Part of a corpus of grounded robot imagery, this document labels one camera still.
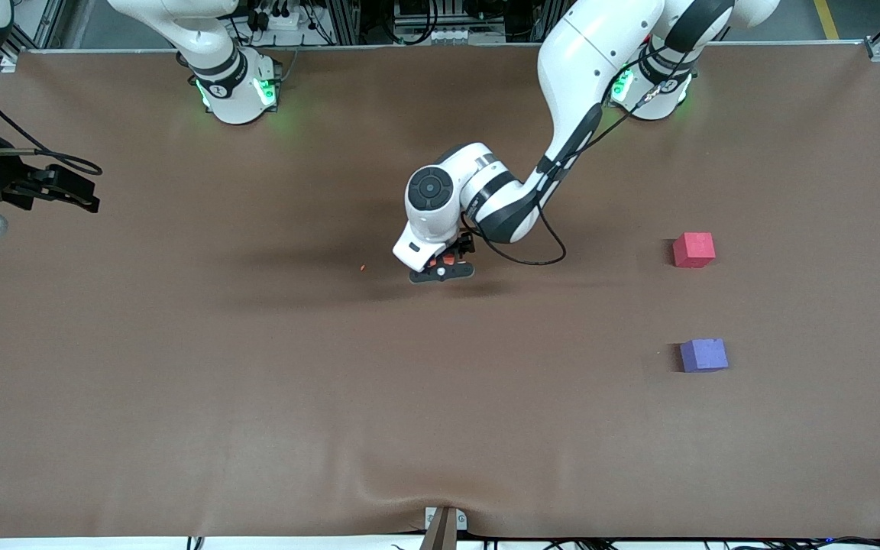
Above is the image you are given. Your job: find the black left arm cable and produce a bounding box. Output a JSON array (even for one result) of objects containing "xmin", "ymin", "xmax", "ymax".
[{"xmin": 459, "ymin": 38, "xmax": 685, "ymax": 267}]

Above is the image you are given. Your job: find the metal table edge bracket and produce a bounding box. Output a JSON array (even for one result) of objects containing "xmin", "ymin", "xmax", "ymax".
[{"xmin": 423, "ymin": 506, "xmax": 468, "ymax": 550}]

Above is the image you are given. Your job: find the purple foam block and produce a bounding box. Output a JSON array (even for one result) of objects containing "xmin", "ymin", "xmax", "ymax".
[{"xmin": 679, "ymin": 338, "xmax": 730, "ymax": 374}]

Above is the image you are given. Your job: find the white power strip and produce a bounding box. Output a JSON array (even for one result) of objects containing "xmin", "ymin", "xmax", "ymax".
[{"xmin": 251, "ymin": 0, "xmax": 308, "ymax": 33}]

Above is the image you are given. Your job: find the brown table mat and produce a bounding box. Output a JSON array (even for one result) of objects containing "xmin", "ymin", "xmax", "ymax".
[{"xmin": 0, "ymin": 44, "xmax": 880, "ymax": 539}]

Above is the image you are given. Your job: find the red foam block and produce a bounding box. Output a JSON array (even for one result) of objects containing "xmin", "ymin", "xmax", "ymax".
[{"xmin": 672, "ymin": 232, "xmax": 717, "ymax": 269}]

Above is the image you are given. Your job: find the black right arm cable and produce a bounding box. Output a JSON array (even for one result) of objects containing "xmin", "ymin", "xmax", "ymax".
[{"xmin": 0, "ymin": 65, "xmax": 104, "ymax": 177}]

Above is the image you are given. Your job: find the yellow floor tape strip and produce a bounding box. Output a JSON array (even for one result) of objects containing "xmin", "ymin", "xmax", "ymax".
[{"xmin": 814, "ymin": 0, "xmax": 843, "ymax": 40}]

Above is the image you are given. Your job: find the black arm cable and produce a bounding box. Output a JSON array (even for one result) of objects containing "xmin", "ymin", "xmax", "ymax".
[
  {"xmin": 459, "ymin": 38, "xmax": 685, "ymax": 267},
  {"xmin": 0, "ymin": 65, "xmax": 104, "ymax": 177}
]

